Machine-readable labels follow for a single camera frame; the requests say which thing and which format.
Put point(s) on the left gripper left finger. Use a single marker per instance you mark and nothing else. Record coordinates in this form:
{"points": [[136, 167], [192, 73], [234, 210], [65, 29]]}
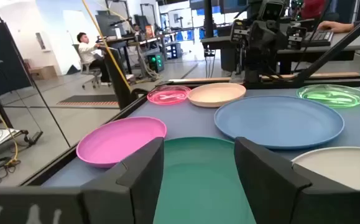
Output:
{"points": [[136, 186]]}

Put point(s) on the dark green large plastic plate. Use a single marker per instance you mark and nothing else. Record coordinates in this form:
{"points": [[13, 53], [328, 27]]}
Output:
{"points": [[198, 180]]}

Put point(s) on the transparent green plastic plate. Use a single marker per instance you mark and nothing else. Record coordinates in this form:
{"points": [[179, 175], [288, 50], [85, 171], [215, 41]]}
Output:
{"points": [[332, 96]]}

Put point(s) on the black diagonal frame strut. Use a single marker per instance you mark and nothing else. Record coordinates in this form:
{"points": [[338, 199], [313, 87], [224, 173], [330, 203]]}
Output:
{"points": [[338, 46]]}

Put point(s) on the black monitor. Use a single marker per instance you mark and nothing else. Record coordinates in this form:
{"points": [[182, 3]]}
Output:
{"points": [[108, 25]]}

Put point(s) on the grey large plastic plate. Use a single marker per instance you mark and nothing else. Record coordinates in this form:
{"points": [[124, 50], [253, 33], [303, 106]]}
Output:
{"points": [[347, 168]]}

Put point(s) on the black partition panel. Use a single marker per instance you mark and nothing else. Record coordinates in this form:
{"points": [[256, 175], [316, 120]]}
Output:
{"points": [[2, 56]]}

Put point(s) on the person's hand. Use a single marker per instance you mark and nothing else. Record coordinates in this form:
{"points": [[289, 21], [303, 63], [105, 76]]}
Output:
{"points": [[335, 26]]}

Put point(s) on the black keyboard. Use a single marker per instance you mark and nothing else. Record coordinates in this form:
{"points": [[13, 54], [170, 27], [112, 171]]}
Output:
{"points": [[321, 36]]}

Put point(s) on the black desk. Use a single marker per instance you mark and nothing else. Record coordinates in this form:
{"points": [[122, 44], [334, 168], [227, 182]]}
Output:
{"points": [[120, 40]]}

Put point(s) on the black orange striped floor mat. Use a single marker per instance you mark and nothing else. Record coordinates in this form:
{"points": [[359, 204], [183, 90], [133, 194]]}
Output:
{"points": [[89, 99]]}

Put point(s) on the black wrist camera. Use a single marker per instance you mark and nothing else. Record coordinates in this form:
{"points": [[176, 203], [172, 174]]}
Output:
{"points": [[271, 11]]}

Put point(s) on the beige small plastic plate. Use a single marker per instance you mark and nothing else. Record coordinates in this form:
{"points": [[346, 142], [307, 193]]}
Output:
{"points": [[217, 95]]}

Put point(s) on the black slanted rig pole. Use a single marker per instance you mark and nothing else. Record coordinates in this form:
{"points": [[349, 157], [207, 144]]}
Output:
{"points": [[119, 81]]}

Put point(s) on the person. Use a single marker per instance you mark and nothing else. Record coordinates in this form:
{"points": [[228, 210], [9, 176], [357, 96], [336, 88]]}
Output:
{"points": [[311, 7], [88, 53]]}

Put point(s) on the grey desk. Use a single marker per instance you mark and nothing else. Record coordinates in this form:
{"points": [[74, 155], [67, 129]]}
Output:
{"points": [[358, 45]]}

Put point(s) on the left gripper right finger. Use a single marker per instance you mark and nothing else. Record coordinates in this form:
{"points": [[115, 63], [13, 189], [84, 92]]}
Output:
{"points": [[266, 186]]}

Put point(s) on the wooden side board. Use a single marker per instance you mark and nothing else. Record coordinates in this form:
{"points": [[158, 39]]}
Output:
{"points": [[322, 75]]}

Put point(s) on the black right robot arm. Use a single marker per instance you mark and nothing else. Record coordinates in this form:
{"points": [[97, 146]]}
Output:
{"points": [[252, 65]]}

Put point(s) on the transparent pink plastic plate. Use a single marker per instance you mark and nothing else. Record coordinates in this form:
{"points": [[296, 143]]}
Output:
{"points": [[167, 96]]}

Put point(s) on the computer tower with green light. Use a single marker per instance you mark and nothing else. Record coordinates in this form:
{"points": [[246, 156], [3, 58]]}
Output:
{"points": [[155, 62]]}

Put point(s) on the blue large plastic plate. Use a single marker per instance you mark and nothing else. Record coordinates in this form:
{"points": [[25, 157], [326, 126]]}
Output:
{"points": [[279, 121]]}

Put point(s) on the pinkish purple plastic plate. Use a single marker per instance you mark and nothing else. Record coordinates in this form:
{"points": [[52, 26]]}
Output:
{"points": [[114, 143]]}

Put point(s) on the grey office chair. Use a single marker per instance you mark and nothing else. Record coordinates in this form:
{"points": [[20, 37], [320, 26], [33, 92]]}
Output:
{"points": [[88, 71]]}

